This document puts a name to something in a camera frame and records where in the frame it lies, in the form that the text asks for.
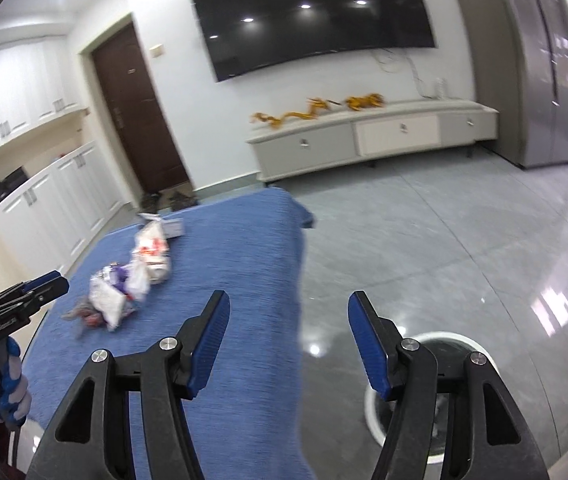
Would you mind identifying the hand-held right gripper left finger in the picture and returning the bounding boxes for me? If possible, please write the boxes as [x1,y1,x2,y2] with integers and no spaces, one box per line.
[24,290,231,480]

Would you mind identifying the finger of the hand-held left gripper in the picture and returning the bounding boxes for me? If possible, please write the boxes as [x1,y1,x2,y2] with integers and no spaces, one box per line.
[20,270,64,295]
[26,280,70,311]

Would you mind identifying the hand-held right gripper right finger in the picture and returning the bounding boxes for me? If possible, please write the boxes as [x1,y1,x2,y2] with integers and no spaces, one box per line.
[347,290,550,480]

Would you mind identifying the clear plastic wrapper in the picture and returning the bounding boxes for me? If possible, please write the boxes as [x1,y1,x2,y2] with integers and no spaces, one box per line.
[62,300,107,333]

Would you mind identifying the crushed plastic bottle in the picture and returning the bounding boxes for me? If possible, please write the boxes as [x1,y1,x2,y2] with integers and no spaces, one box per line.
[88,261,151,330]

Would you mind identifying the white trash bin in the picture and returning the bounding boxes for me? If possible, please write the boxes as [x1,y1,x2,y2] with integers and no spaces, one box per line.
[364,331,507,463]

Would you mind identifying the white plastic packet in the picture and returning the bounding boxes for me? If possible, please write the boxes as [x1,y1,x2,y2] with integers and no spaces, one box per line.
[146,260,171,285]

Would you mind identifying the red and white snack packet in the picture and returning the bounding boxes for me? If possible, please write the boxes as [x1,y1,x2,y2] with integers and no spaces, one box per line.
[132,220,171,266]

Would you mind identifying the white built-in cabinet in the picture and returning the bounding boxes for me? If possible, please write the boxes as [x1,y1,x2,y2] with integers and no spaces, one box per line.
[0,37,129,276]

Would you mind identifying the blue rug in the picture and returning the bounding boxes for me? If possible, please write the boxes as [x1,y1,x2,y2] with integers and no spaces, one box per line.
[22,187,317,480]

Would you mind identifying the brown entrance door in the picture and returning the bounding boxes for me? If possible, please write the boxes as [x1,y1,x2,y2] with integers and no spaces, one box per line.
[91,25,192,201]

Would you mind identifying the white television cabinet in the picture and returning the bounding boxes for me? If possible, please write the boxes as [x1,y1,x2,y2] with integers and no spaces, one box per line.
[245,99,500,184]

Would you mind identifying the long golden dragon ornament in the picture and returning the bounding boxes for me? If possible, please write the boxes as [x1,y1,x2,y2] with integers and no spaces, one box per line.
[250,97,335,131]

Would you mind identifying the short golden dragon ornament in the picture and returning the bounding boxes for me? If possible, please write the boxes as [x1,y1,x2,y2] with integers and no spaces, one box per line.
[345,92,385,111]

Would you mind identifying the grey refrigerator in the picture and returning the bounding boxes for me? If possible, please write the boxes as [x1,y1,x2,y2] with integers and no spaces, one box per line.
[501,0,568,168]

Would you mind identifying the white wall cables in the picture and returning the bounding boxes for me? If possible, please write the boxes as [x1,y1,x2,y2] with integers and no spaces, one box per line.
[378,49,436,98]

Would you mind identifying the black wall television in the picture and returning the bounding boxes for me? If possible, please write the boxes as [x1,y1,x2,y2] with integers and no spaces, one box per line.
[187,0,437,83]

